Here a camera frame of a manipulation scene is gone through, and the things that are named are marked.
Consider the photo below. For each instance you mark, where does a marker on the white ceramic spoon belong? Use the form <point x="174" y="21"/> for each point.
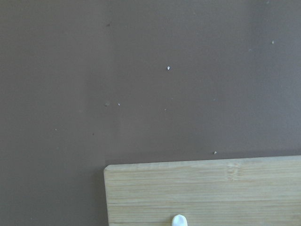
<point x="179" y="220"/>

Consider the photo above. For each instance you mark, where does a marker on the bamboo cutting board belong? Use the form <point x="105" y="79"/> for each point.
<point x="231" y="192"/>

